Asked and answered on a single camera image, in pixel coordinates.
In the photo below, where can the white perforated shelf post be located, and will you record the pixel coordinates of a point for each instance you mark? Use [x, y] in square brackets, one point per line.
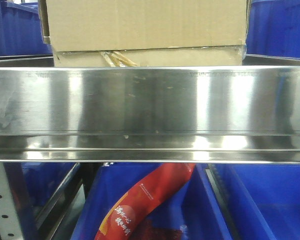
[10, 228]

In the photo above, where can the plain brown cardboard box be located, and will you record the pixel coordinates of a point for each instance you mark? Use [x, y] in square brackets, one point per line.
[145, 33]

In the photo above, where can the blue bin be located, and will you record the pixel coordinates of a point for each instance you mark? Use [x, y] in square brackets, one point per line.
[193, 210]
[274, 28]
[20, 30]
[263, 199]

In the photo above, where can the blue bin upper right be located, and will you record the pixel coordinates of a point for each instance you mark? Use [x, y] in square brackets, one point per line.
[274, 28]

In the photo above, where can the blue bin lower right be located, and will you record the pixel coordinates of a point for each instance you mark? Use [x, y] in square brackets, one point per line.
[263, 199]

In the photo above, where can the stainless steel shelf rail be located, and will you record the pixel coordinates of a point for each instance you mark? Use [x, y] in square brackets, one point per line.
[223, 114]

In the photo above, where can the red snack package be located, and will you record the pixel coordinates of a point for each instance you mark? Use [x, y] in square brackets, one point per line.
[142, 198]

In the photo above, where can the blue bin upper left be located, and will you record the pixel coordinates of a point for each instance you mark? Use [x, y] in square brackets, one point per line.
[20, 30]

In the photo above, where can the blue bin lower centre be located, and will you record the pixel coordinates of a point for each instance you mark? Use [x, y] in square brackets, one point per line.
[193, 210]

